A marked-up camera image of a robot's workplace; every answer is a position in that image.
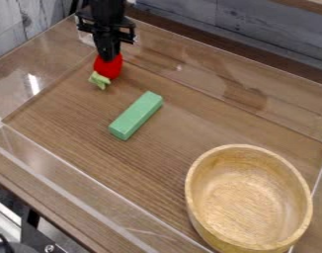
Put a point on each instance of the clear acrylic table enclosure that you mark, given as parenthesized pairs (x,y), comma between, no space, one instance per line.
(111,191)

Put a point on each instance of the red plush strawberry toy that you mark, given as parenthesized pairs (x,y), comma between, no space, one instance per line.
(105,71)

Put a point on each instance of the green rectangular block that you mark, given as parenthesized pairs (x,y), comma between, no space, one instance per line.
(135,116)

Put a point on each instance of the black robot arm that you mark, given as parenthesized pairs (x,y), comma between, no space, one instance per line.
(101,18)

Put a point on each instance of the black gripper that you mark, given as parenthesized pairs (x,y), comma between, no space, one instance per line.
(121,31)

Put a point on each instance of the wooden bowl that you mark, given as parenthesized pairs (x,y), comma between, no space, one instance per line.
(247,199)

